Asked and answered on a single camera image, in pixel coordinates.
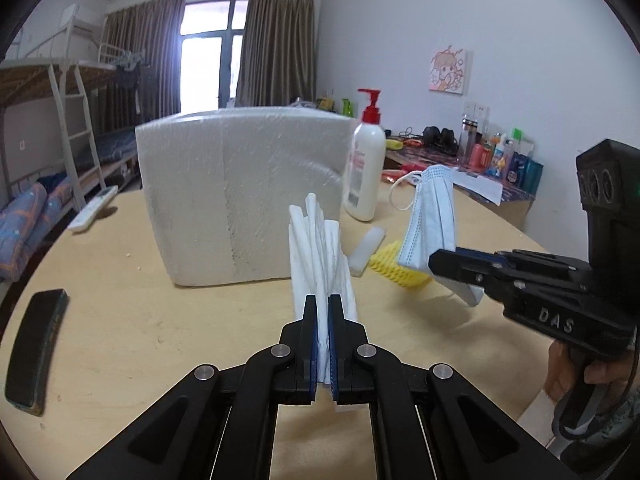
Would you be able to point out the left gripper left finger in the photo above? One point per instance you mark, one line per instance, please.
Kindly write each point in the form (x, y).
(298, 383)

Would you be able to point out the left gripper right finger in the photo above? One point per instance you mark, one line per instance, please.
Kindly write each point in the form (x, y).
(350, 382)

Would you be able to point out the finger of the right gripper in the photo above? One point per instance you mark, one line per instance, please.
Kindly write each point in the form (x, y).
(466, 276)
(487, 257)

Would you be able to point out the blue surgical mask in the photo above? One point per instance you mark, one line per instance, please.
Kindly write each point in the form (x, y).
(432, 226)

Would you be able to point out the white paper tissues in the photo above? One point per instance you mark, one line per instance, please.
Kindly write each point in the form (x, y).
(320, 268)

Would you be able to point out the white foam strip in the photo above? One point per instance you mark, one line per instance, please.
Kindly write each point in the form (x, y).
(359, 258)

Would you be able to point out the yellow foam net sleeve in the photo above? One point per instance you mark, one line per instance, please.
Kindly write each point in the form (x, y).
(384, 261)

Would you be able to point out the person right hand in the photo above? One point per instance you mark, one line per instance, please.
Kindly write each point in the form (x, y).
(562, 373)

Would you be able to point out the white paper sheet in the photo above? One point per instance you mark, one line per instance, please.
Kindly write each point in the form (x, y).
(490, 190)

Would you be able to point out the toiletry bottles group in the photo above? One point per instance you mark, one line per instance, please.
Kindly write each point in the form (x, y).
(507, 157)

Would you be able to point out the black headphones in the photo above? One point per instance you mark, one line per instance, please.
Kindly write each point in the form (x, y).
(440, 140)

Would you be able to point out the red pump lotion bottle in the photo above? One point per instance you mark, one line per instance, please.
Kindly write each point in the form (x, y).
(365, 161)

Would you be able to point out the white foam box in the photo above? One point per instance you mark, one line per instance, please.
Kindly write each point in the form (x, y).
(218, 186)

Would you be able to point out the white remote control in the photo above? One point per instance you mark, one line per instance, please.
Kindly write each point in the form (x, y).
(85, 218)

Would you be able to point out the black smartphone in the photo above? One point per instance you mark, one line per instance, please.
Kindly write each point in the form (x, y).
(31, 355)

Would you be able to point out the right brown curtain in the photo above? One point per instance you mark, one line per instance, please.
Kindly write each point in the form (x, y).
(278, 56)

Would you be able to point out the brown curtain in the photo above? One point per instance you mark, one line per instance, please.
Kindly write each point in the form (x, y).
(152, 89)
(278, 56)

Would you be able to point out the blue plaid quilt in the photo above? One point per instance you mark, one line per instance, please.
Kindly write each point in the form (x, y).
(28, 219)

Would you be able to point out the glass balcony door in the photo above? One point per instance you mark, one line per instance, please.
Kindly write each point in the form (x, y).
(212, 36)

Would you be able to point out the metal bunk bed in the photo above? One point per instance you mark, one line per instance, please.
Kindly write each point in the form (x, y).
(66, 67)

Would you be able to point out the left brown curtain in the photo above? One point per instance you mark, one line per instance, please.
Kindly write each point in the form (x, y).
(152, 89)

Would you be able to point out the white air conditioner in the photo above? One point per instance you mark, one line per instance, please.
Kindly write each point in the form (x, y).
(68, 15)

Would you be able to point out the cartoon wall picture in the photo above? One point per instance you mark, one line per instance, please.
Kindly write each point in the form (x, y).
(447, 72)

